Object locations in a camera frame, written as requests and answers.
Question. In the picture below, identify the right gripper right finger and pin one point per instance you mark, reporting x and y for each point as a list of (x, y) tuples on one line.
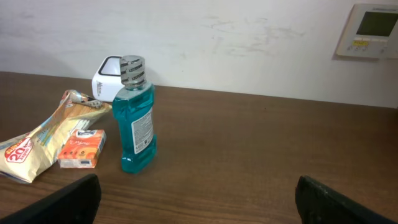
[(317, 203)]

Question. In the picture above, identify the wall thermostat panel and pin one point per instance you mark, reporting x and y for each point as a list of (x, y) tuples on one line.
[(370, 32)]

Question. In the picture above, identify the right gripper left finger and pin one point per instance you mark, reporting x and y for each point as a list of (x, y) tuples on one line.
[(78, 202)]

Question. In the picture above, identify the yellow snack bag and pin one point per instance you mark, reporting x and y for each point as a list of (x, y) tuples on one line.
[(25, 157)]

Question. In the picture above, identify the blue mouthwash bottle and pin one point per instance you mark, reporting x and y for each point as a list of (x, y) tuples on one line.
[(133, 110)]

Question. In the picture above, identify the orange tissue pack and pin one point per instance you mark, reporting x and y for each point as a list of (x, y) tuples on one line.
[(82, 149)]

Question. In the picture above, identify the white barcode scanner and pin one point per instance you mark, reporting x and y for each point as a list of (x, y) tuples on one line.
[(107, 80)]

